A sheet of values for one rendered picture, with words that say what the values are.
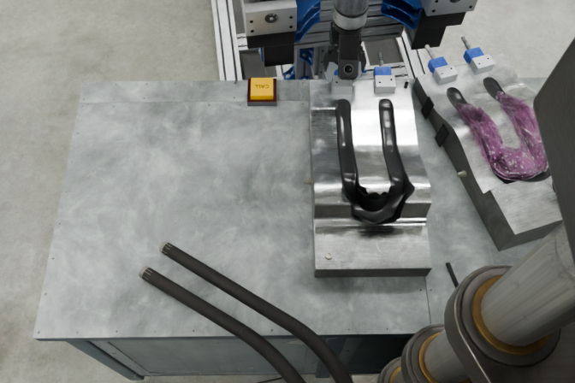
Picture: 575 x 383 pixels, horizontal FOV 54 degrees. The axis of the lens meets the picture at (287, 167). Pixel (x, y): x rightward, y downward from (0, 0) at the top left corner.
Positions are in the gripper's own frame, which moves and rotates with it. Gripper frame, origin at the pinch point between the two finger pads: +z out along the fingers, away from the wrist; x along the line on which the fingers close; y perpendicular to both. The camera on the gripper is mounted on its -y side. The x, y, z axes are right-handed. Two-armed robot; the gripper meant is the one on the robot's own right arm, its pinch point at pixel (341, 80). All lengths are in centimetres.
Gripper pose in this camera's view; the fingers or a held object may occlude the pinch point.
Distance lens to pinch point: 146.9
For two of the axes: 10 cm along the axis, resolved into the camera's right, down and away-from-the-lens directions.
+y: -0.1, -8.8, 4.7
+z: 0.0, 4.7, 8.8
